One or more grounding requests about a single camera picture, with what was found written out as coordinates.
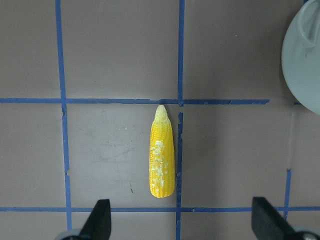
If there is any yellow corn cob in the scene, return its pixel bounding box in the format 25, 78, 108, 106
149, 105, 175, 198

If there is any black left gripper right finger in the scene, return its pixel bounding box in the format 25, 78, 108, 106
251, 197, 296, 240

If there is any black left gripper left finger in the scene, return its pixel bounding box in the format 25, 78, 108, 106
78, 199, 111, 240

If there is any glass pot lid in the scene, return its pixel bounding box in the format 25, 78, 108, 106
281, 0, 320, 114

